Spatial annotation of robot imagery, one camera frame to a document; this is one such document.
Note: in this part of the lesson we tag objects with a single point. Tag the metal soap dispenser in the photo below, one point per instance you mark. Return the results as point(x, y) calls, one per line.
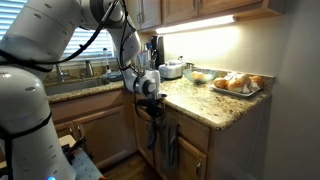
point(89, 68)

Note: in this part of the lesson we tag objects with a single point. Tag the blue bottle red band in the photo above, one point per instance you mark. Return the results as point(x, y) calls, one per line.
point(140, 60)

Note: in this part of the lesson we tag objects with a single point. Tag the clear lid blue rim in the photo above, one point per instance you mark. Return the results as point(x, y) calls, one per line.
point(113, 76)

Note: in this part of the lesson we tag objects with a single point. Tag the light patterned cloth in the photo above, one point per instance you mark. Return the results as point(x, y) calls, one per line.
point(86, 166)

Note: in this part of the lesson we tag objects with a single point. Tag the under-cabinet light strip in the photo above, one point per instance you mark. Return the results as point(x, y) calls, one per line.
point(196, 24)

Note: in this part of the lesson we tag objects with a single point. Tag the black soda maker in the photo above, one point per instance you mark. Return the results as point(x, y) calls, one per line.
point(157, 50)

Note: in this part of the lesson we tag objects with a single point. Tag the black tool cluster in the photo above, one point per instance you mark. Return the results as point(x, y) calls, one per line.
point(76, 150)

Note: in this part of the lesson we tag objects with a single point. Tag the white dish brush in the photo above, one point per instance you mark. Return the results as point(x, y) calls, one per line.
point(106, 60)

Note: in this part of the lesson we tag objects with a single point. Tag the white window blinds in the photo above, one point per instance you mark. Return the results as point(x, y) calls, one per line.
point(100, 46)

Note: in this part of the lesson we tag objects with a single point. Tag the white paper wrapper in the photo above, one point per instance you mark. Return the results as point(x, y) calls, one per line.
point(249, 88)

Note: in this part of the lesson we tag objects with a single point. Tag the yellow fruit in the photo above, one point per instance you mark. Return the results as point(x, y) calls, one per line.
point(197, 75)

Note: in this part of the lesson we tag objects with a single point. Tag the wooden drawer with hooks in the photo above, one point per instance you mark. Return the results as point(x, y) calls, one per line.
point(193, 128)

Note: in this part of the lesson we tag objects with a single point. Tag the wooden cabinet door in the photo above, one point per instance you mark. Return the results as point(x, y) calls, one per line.
point(190, 160)
point(141, 133)

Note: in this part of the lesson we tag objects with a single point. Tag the blue terry towel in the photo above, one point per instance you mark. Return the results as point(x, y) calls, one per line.
point(151, 136)

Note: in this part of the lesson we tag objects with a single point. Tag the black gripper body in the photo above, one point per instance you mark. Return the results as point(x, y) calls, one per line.
point(156, 107)

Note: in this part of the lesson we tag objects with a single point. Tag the grey knit towel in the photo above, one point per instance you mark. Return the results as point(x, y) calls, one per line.
point(170, 143)

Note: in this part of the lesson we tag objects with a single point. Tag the silver food chopper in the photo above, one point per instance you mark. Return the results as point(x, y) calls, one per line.
point(170, 70)

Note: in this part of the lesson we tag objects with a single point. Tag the stainless steel sink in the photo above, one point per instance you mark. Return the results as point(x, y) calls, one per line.
point(76, 85)

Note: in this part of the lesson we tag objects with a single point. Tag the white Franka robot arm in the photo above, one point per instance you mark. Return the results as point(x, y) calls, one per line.
point(33, 33)

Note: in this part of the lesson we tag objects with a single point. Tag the golden bread roll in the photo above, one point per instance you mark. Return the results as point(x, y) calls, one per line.
point(220, 82)
point(242, 79)
point(235, 86)
point(257, 81)

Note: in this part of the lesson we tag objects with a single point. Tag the teal glass bowl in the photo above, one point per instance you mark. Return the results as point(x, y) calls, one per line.
point(200, 80)

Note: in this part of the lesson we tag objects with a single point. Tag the white rectangular plate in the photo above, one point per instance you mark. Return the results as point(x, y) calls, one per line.
point(233, 94)

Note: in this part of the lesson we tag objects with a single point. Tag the metal sink faucet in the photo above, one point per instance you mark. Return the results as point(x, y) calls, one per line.
point(61, 73)

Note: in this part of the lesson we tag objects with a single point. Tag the wooden sink base cabinet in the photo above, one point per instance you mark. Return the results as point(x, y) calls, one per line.
point(100, 133)

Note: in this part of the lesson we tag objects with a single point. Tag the wooden upper cabinet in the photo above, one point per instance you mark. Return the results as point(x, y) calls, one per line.
point(213, 8)

